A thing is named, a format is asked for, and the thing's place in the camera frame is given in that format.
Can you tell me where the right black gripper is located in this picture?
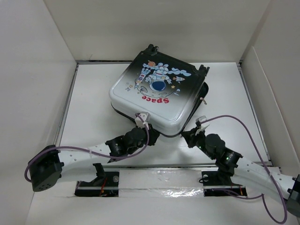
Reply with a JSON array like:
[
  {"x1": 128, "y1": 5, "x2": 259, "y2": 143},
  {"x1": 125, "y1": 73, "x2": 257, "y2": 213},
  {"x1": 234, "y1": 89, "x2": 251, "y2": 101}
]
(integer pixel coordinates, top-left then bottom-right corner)
[{"x1": 180, "y1": 127, "x2": 216, "y2": 160}]

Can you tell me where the black space-print kids suitcase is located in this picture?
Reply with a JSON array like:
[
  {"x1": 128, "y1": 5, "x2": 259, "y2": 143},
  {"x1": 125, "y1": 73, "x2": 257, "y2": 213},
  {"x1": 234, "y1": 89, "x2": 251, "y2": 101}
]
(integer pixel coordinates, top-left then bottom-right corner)
[{"x1": 109, "y1": 44, "x2": 210, "y2": 137}]

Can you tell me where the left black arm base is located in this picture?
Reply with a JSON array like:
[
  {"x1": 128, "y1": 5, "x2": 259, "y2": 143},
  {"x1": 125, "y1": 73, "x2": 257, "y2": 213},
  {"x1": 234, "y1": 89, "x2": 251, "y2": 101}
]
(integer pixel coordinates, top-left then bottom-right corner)
[{"x1": 75, "y1": 163, "x2": 120, "y2": 197}]

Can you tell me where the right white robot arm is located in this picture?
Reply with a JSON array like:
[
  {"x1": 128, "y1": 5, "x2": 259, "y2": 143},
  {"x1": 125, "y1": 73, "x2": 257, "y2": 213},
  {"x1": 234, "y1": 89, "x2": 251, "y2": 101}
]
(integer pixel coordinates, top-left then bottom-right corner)
[{"x1": 182, "y1": 128, "x2": 300, "y2": 217}]

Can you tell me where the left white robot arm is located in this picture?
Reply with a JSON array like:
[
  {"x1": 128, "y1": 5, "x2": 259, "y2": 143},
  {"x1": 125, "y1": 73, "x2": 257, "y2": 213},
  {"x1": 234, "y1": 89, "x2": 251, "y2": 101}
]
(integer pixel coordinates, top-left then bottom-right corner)
[{"x1": 24, "y1": 124, "x2": 159, "y2": 192}]

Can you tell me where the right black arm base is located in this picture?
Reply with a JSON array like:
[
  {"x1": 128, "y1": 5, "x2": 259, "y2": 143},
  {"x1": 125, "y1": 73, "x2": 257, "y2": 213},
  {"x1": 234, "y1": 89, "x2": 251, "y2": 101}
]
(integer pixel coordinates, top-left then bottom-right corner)
[{"x1": 198, "y1": 171, "x2": 248, "y2": 198}]

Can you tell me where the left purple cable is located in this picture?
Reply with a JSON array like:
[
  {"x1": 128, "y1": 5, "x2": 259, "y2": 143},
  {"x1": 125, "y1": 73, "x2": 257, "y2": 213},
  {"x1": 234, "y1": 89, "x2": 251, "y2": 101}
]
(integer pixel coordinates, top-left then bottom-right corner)
[{"x1": 24, "y1": 114, "x2": 151, "y2": 183}]

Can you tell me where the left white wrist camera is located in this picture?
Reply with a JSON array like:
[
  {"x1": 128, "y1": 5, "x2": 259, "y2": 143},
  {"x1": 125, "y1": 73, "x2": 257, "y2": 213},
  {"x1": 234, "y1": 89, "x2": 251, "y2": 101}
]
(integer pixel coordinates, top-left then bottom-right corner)
[{"x1": 135, "y1": 112, "x2": 150, "y2": 128}]

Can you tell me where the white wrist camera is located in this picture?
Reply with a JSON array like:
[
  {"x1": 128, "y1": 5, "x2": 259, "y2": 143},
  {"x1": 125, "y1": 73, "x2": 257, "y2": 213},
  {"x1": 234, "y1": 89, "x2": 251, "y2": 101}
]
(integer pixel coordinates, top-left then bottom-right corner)
[
  {"x1": 195, "y1": 116, "x2": 210, "y2": 134},
  {"x1": 135, "y1": 112, "x2": 150, "y2": 128}
]

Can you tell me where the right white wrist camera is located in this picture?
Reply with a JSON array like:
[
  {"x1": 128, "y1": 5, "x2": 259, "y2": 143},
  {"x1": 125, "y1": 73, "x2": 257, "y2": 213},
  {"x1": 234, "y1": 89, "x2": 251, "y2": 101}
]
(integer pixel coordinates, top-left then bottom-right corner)
[{"x1": 195, "y1": 116, "x2": 210, "y2": 134}]

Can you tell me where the silver metal rail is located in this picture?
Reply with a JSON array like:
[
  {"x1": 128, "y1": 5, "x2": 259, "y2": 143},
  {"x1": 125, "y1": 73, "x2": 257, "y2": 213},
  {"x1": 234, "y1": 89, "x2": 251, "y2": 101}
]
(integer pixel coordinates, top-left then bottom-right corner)
[{"x1": 76, "y1": 186, "x2": 243, "y2": 190}]

